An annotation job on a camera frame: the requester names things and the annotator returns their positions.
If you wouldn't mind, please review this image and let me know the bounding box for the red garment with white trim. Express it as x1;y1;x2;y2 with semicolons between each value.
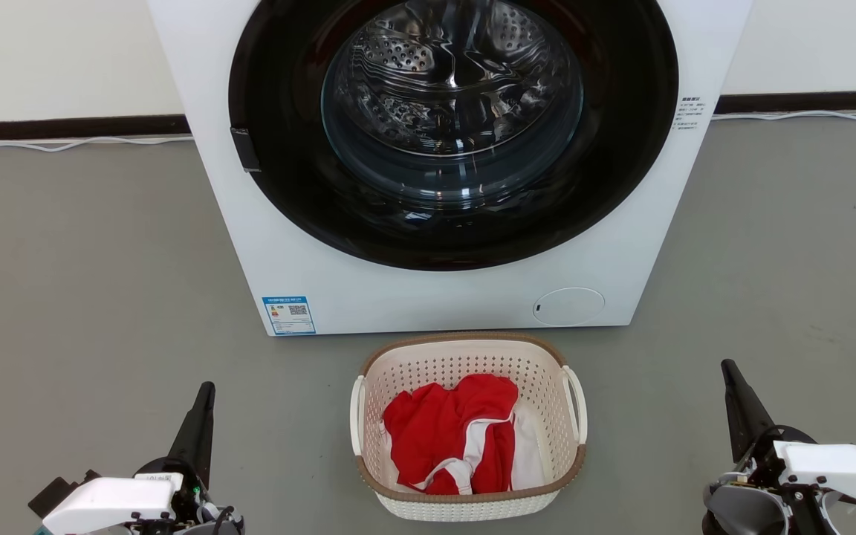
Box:
382;373;519;496

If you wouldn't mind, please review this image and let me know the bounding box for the steel washer drum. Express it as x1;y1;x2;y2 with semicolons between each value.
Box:
322;0;585;210

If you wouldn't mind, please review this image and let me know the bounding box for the black round washer door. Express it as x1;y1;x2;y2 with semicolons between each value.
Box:
228;0;679;272

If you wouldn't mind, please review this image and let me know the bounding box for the round white filter cover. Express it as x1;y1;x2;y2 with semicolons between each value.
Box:
532;287;606;327

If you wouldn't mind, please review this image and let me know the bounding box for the blue energy label sticker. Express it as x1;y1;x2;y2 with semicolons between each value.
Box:
262;296;317;336

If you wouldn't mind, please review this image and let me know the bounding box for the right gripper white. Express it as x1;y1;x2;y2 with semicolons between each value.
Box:
720;359;856;521

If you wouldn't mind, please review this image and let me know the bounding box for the white perforated laundry basket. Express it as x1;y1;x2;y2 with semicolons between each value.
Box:
349;332;589;522

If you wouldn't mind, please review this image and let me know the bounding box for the black door handle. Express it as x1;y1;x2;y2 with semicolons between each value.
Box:
230;127;262;173

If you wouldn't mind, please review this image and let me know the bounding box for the white front-load washing machine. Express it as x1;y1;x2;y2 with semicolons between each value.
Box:
147;0;754;337

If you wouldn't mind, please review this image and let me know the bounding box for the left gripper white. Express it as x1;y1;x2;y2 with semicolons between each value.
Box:
27;381;217;535

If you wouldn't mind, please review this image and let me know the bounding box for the thin white floor cable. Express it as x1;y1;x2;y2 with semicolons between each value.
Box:
712;108;856;124
0;134;195;154

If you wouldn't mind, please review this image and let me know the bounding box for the small text label sticker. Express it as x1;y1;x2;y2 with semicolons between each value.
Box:
672;94;708;132

